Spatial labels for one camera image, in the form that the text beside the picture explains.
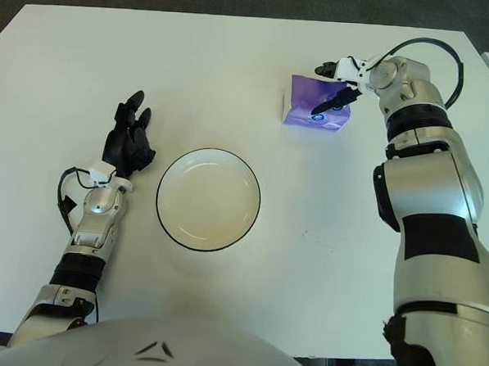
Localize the white plate with black rim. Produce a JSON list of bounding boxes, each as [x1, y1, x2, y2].
[[153, 145, 265, 256]]

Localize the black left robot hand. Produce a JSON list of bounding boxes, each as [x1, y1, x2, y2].
[[101, 88, 159, 179]]

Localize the purple tissue paper pack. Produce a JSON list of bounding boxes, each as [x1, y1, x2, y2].
[[280, 73, 353, 132]]

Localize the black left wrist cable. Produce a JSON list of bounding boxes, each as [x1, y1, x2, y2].
[[55, 167, 95, 238]]

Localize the grey robot torso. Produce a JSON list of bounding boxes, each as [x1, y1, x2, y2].
[[0, 305, 324, 366]]

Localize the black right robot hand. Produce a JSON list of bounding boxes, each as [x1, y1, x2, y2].
[[309, 60, 363, 119]]

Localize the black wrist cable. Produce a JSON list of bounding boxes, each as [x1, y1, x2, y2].
[[378, 35, 467, 110], [55, 167, 95, 238]]

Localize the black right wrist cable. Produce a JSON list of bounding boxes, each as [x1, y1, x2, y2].
[[378, 35, 467, 110]]

